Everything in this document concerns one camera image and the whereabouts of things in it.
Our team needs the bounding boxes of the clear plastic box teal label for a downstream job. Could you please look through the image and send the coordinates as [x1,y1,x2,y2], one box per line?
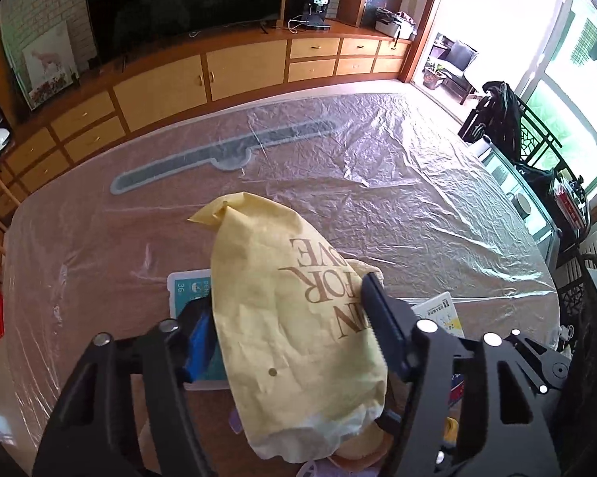
[166,268,234,391]

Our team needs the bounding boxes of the animal picture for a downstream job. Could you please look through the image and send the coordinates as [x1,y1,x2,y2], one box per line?
[20,22,81,110]

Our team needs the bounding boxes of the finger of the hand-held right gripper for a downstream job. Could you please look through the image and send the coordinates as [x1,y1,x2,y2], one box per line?
[506,328,571,396]

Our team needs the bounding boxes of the white printed leaflet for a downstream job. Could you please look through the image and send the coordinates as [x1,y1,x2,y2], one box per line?
[410,292,466,339]

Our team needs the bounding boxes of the dark cushioned armchair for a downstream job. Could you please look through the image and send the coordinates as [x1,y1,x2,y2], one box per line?
[435,40,481,96]

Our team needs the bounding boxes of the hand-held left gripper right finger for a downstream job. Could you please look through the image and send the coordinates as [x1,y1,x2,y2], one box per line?
[360,271,562,477]

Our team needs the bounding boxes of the black jacket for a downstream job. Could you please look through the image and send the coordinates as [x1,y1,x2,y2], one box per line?
[458,79,524,161]

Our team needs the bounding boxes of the beige round item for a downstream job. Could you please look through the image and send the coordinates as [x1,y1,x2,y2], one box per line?
[328,407,394,469]

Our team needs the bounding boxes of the long wooden cabinet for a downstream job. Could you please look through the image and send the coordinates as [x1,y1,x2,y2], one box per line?
[0,19,414,209]

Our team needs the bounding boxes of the long grey table mat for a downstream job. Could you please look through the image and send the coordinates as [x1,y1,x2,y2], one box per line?
[110,118,340,196]

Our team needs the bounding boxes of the grey printer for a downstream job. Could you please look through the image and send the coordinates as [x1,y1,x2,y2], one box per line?
[375,9,417,41]

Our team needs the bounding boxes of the black flat television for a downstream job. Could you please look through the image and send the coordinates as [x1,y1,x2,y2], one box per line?
[82,0,289,56]

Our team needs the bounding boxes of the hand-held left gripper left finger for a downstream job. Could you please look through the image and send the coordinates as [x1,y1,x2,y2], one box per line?
[33,295,218,477]

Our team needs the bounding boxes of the black coffee machine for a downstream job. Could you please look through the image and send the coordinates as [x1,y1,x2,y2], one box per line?
[302,0,332,31]

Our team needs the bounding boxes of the potted plant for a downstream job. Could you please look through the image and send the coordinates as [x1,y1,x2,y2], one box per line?
[422,60,448,91]

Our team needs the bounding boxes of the dark carved wooden chair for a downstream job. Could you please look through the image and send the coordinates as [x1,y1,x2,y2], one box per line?
[517,104,593,259]

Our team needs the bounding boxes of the yellow cloth bag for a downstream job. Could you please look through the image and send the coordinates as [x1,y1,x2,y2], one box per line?
[188,192,391,462]

